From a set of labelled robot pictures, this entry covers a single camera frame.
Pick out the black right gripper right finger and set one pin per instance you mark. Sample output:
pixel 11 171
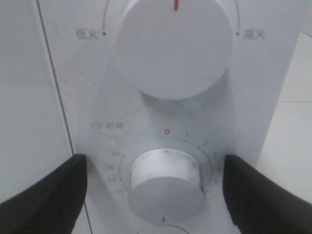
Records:
pixel 257 205

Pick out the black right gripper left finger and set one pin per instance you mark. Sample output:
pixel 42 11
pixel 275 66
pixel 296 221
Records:
pixel 50 206

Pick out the white microwave door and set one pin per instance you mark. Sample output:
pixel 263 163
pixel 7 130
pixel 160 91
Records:
pixel 33 136

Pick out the white microwave knob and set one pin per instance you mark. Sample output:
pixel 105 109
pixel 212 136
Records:
pixel 174 49
pixel 165 186

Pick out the round white door button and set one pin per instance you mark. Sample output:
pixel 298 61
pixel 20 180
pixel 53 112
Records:
pixel 163 229

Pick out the white microwave oven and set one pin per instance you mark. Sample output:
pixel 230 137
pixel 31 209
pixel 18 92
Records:
pixel 110 121

